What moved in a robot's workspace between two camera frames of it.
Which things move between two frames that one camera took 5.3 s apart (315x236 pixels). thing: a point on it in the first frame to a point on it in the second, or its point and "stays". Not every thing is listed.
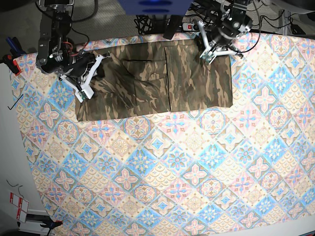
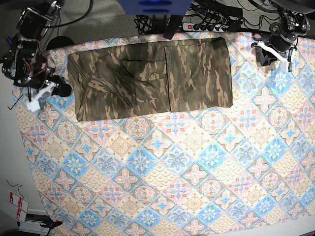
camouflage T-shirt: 156,78 stays
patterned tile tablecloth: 224,171 stays
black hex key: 15,102 stays
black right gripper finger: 101,73 to 64,89
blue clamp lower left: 51,224 stays
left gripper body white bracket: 87,89 to 35,104
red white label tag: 22,205 stays
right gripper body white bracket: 209,54 to 265,57
